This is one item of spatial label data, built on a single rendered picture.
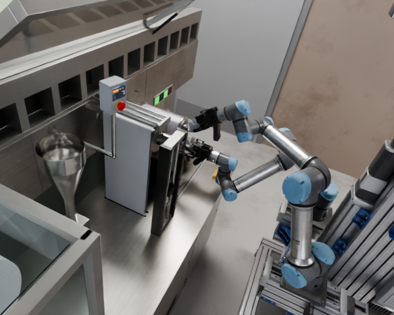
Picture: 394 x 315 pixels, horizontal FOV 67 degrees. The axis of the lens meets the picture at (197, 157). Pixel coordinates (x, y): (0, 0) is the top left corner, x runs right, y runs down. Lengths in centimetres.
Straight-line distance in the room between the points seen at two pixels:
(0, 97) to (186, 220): 100
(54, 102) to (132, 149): 36
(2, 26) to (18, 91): 53
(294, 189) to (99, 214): 95
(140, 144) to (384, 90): 285
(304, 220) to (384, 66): 250
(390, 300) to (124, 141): 151
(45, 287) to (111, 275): 82
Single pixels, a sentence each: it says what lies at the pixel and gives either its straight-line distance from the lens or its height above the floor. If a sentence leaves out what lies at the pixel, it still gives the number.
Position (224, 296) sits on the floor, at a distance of 246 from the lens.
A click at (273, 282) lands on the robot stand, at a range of 172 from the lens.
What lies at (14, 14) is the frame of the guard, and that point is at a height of 197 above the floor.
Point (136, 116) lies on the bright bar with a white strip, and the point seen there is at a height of 145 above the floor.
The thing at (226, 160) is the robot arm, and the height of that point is 114.
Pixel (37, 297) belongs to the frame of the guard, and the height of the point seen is 160.
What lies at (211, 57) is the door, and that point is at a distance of 373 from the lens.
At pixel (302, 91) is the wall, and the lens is 366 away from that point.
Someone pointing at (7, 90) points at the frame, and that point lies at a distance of 112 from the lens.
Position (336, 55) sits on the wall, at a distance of 353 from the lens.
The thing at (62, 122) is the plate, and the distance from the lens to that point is 133.
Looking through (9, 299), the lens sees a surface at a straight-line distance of 64.
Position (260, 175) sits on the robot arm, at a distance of 160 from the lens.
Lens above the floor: 213
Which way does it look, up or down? 38 degrees down
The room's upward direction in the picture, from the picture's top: 12 degrees clockwise
